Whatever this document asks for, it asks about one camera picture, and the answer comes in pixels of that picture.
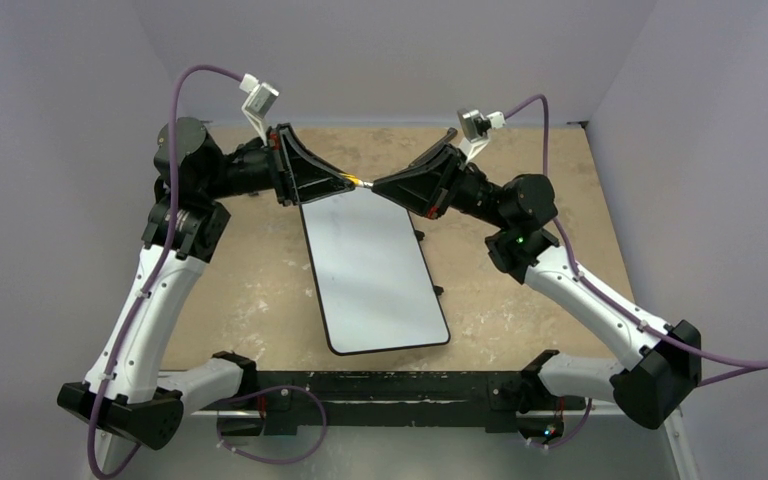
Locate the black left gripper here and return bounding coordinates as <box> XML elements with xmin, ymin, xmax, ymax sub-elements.
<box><xmin>199</xmin><ymin>121</ymin><xmax>351</xmax><ymax>204</ymax></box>

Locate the white whiteboard black frame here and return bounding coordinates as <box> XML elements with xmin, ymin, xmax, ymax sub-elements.
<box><xmin>300</xmin><ymin>189</ymin><xmax>451</xmax><ymax>356</ymax></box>

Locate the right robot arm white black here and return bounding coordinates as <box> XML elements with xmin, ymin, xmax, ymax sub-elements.
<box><xmin>371</xmin><ymin>144</ymin><xmax>701</xmax><ymax>429</ymax></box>

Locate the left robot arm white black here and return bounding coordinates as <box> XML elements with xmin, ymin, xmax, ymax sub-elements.
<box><xmin>57</xmin><ymin>117</ymin><xmax>356</xmax><ymax>450</ymax></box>

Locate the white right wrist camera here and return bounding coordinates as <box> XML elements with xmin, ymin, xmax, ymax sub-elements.
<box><xmin>457</xmin><ymin>108</ymin><xmax>506</xmax><ymax>163</ymax></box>

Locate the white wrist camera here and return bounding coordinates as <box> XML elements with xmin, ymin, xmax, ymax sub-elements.
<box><xmin>239</xmin><ymin>73</ymin><xmax>280</xmax><ymax>144</ymax></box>
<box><xmin>457</xmin><ymin>108</ymin><xmax>506</xmax><ymax>163</ymax></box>

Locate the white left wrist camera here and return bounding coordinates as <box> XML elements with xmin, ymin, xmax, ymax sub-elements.
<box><xmin>239</xmin><ymin>73</ymin><xmax>280</xmax><ymax>144</ymax></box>

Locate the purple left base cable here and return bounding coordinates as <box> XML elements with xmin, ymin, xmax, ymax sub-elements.
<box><xmin>215</xmin><ymin>386</ymin><xmax>328</xmax><ymax>466</ymax></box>

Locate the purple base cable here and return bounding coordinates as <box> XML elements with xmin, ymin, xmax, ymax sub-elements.
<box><xmin>526</xmin><ymin>397</ymin><xmax>594</xmax><ymax>452</ymax></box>
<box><xmin>215</xmin><ymin>386</ymin><xmax>328</xmax><ymax>466</ymax></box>

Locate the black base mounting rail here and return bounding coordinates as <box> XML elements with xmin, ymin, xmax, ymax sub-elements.
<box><xmin>195</xmin><ymin>369</ymin><xmax>587</xmax><ymax>437</ymax></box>

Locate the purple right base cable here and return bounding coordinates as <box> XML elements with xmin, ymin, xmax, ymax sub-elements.
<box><xmin>526</xmin><ymin>397</ymin><xmax>594</xmax><ymax>452</ymax></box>

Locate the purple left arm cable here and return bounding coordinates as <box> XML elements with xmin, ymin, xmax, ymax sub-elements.
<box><xmin>87</xmin><ymin>64</ymin><xmax>246</xmax><ymax>480</ymax></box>

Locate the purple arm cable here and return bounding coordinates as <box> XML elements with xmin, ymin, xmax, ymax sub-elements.
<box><xmin>503</xmin><ymin>93</ymin><xmax>768</xmax><ymax>389</ymax></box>
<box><xmin>87</xmin><ymin>64</ymin><xmax>246</xmax><ymax>480</ymax></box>

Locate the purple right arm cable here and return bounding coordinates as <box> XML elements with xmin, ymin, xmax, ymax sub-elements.
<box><xmin>503</xmin><ymin>93</ymin><xmax>768</xmax><ymax>389</ymax></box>

